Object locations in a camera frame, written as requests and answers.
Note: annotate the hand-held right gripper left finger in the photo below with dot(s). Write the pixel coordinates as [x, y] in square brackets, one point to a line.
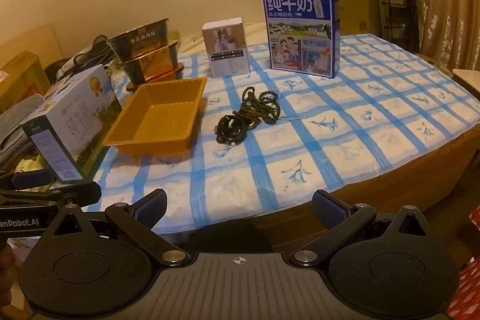
[152, 209]

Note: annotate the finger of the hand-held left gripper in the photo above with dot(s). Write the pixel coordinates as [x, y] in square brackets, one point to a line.
[32, 178]
[75, 191]

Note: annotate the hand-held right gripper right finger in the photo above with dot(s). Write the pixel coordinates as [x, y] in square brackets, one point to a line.
[330, 211]

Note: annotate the orange plastic tray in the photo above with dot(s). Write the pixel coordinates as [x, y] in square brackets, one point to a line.
[157, 117]

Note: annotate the grey towel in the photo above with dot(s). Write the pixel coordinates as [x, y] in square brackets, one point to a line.
[15, 125]

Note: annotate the pale blue milk box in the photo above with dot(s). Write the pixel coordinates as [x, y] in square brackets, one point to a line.
[71, 117]

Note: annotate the blue checked tablecloth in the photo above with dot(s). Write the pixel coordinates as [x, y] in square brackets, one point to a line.
[337, 125]

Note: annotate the taped brown cardboard box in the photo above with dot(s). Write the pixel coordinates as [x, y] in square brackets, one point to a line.
[20, 80]

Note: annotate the dark round container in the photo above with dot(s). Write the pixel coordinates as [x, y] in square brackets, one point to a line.
[56, 72]

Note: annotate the dark red instant food bowl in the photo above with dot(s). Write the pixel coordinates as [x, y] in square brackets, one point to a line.
[161, 77]

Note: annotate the light wooden board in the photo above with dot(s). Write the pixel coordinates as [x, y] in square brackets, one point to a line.
[33, 39]

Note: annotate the black orange instant food bowl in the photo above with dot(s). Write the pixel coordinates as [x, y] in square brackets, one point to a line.
[153, 61]

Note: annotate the red patterned bag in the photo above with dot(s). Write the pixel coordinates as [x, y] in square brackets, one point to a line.
[468, 267]

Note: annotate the small white product box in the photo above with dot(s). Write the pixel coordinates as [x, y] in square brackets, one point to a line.
[227, 50]

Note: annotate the blue milk carton box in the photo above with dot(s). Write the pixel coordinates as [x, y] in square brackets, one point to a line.
[300, 35]

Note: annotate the pale side table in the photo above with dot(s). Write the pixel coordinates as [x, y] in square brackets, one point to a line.
[467, 78]

